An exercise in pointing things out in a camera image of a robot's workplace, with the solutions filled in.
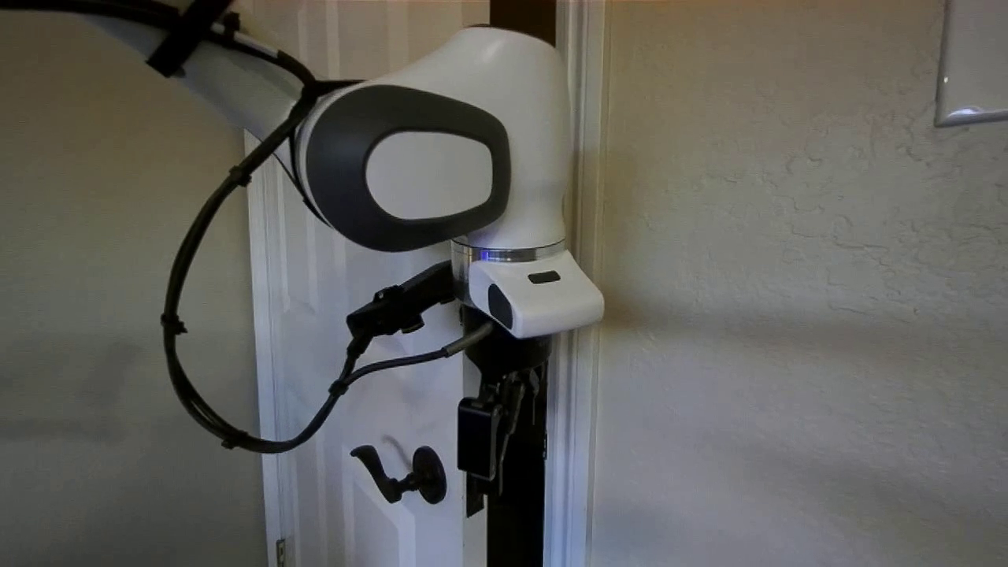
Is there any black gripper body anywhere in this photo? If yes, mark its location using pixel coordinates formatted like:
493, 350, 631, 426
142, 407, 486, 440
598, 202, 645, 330
454, 335, 553, 520

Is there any black lever door handle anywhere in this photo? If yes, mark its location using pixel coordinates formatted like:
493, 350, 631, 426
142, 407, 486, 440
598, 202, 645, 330
348, 440, 449, 507

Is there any white panel door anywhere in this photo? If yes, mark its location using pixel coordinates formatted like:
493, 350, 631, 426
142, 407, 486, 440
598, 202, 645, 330
244, 0, 499, 567

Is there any white door frame trim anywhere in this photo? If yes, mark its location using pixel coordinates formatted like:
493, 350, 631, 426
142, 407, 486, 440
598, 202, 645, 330
547, 0, 612, 567

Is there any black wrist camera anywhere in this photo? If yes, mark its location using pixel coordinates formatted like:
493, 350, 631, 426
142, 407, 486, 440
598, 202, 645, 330
343, 261, 465, 339

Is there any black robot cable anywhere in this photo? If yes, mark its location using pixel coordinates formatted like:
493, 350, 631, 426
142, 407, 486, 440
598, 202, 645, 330
0, 0, 499, 457

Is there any white wall switch plate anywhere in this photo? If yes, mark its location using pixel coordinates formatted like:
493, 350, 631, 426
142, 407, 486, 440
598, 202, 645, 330
936, 0, 1008, 127

